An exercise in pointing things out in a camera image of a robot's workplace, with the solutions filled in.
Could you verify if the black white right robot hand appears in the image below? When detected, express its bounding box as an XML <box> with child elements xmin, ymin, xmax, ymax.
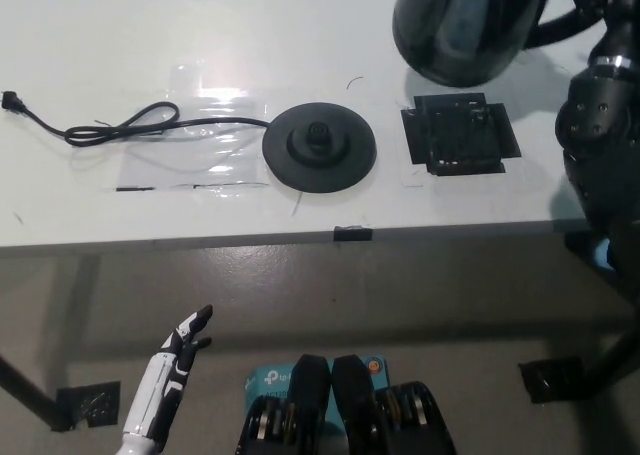
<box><xmin>564</xmin><ymin>0</ymin><xmax>640</xmax><ymax>62</ymax></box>

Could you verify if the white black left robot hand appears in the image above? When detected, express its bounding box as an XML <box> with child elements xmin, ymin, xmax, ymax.
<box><xmin>122</xmin><ymin>303</ymin><xmax>216</xmax><ymax>445</ymax></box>

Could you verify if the black electric kettle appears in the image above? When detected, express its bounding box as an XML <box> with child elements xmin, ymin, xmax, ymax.
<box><xmin>391</xmin><ymin>0</ymin><xmax>602</xmax><ymax>88</ymax></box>

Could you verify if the round black kettle base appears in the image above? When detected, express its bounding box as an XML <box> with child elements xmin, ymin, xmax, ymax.
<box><xmin>261</xmin><ymin>102</ymin><xmax>378</xmax><ymax>195</ymax></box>

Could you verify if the black floor tape patch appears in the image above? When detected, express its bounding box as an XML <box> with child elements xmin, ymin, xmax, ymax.
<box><xmin>517</xmin><ymin>355</ymin><xmax>597</xmax><ymax>405</ymax></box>
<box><xmin>50</xmin><ymin>380</ymin><xmax>123</xmax><ymax>434</ymax></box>

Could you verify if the teal router box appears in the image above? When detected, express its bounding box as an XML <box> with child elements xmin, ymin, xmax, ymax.
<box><xmin>243</xmin><ymin>354</ymin><xmax>390</xmax><ymax>421</ymax></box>

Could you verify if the black table leg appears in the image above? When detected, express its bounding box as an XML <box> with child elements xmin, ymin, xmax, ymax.
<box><xmin>583</xmin><ymin>319</ymin><xmax>640</xmax><ymax>392</ymax></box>
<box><xmin>0</xmin><ymin>354</ymin><xmax>66</xmax><ymax>426</ymax></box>

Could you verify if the black tape square patch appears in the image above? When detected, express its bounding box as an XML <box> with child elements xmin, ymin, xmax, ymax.
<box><xmin>399</xmin><ymin>92</ymin><xmax>523</xmax><ymax>178</ymax></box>

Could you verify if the short black tape piece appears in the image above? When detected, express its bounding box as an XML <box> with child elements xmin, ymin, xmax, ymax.
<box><xmin>332</xmin><ymin>223</ymin><xmax>374</xmax><ymax>243</ymax></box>

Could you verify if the black and blue object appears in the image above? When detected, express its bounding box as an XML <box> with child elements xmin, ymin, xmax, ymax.
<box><xmin>564</xmin><ymin>229</ymin><xmax>617</xmax><ymax>272</ymax></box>

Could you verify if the clear plastic tape sheet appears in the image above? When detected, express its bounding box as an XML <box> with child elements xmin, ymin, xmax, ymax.
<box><xmin>102</xmin><ymin>63</ymin><xmax>274</xmax><ymax>196</ymax></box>

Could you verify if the black power cord with plug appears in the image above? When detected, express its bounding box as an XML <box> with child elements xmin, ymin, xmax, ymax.
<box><xmin>1</xmin><ymin>90</ymin><xmax>272</xmax><ymax>149</ymax></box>

